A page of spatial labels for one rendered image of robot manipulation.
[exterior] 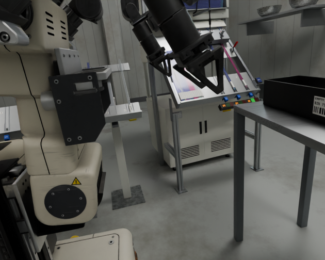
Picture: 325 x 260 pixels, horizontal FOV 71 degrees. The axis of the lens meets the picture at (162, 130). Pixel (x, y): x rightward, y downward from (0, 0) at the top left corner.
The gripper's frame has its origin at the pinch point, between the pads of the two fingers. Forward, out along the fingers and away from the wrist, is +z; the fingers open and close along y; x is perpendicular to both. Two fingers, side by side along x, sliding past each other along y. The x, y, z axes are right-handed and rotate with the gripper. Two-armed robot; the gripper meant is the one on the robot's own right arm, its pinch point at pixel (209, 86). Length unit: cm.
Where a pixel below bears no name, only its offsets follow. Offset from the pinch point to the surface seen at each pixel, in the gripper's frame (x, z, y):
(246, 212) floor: -1, 111, 75
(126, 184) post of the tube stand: 63, 64, 115
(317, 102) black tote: -33.4, 31.3, 20.2
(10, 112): 86, -25, 107
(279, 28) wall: -271, 99, 383
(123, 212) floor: 73, 74, 100
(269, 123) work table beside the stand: -20.0, 32.9, 28.5
